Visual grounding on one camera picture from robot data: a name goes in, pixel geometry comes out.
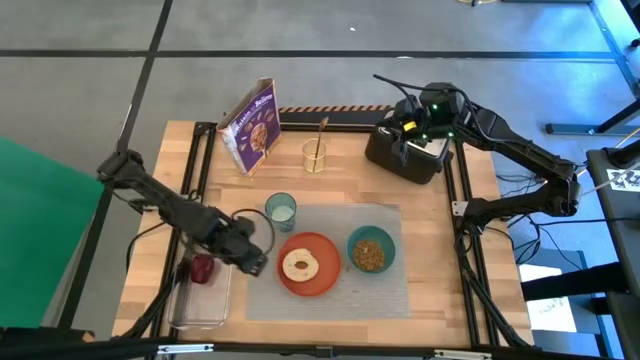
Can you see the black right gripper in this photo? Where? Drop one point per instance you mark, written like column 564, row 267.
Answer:
column 407, row 125

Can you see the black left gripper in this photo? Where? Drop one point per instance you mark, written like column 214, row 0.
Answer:
column 237, row 240

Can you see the toasted bagel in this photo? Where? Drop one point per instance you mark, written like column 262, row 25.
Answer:
column 292, row 267

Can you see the red apple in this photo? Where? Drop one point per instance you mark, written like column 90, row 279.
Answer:
column 201, row 270

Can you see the gold spoon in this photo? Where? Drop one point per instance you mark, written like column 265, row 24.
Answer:
column 320, row 132

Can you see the purple raisin cereal box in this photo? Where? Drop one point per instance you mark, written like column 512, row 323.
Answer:
column 255, row 135

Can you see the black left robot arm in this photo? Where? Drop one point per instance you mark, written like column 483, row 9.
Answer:
column 165, row 205

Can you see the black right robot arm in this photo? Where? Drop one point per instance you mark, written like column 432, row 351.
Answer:
column 520, row 145

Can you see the black toaster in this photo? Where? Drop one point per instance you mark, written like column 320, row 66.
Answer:
column 400, row 167

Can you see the white milk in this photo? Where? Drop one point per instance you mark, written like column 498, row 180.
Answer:
column 282, row 213

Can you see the clear plastic container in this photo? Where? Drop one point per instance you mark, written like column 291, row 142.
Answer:
column 200, row 305

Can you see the teal translucent plastic cup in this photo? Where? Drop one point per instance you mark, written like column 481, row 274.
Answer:
column 280, row 200

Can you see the orange plate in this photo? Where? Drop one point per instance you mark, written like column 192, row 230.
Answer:
column 327, row 270

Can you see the grey woven placemat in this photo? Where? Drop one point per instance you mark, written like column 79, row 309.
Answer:
column 325, row 310

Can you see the orange black hazard strip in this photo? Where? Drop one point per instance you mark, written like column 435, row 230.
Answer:
column 330, row 108

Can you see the teal bowl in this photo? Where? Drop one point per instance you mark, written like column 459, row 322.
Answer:
column 387, row 247

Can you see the brown cereal flakes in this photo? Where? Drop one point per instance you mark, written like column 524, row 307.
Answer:
column 368, row 256

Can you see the white paper sheet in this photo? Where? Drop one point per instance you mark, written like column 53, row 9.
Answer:
column 545, row 312

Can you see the green board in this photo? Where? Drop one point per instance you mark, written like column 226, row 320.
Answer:
column 40, row 225

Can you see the white printed label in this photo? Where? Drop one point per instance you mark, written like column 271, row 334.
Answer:
column 625, row 180

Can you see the black cart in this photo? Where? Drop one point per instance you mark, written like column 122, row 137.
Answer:
column 620, row 225

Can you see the black aluminium table frame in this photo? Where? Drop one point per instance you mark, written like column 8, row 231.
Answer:
column 340, row 120

